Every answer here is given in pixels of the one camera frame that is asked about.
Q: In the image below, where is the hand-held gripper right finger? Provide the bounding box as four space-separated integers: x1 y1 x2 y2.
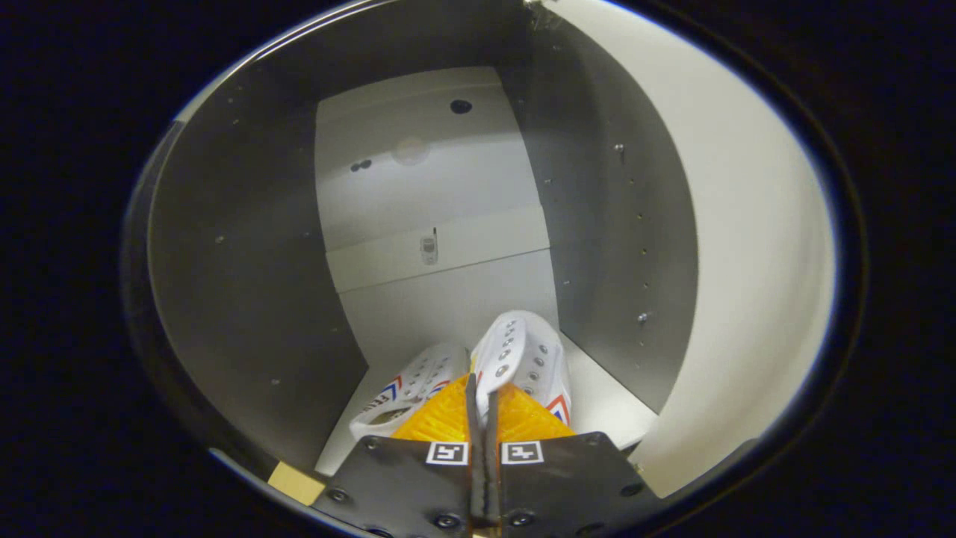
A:
487 381 659 538

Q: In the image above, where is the white perforated shoe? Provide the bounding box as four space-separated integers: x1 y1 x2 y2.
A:
349 342 473 442
471 309 573 427

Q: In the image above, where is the white shoe cabinet door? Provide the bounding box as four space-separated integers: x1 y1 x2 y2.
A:
541 0 839 500

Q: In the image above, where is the white shoe cabinet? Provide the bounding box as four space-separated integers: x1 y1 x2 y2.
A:
146 0 701 479

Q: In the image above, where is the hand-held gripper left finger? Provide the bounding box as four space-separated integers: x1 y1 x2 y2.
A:
312 372 483 538

